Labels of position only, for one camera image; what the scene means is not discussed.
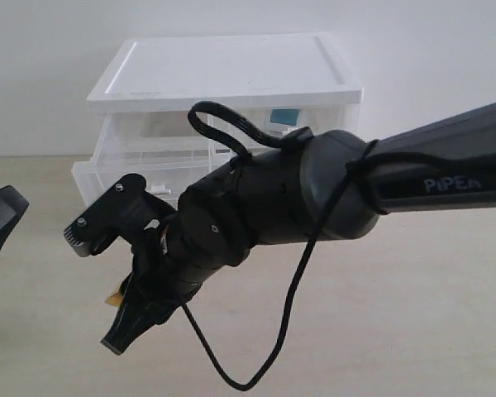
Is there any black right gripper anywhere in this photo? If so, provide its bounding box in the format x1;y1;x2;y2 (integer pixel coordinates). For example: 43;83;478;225
101;225;223;355

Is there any yellow wedge block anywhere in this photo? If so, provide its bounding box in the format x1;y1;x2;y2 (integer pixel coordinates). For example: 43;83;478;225
104;290;124;308

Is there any clear drawer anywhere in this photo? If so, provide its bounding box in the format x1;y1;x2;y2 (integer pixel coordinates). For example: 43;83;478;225
71;112;221;205
198;103;361;152

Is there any white blue tube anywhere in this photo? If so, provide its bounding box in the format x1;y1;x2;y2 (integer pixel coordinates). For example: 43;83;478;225
265;108;302;135

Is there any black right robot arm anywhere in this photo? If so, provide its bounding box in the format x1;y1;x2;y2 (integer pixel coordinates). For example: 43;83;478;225
103;102;496;355

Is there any white plastic drawer cabinet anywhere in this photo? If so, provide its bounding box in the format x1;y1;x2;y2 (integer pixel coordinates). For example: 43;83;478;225
85;31;364;208

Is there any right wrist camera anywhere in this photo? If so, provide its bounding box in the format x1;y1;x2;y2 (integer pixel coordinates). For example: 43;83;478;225
64;173;175;257

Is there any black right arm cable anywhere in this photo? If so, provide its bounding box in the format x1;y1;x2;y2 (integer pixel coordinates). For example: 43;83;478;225
179;101;496;392

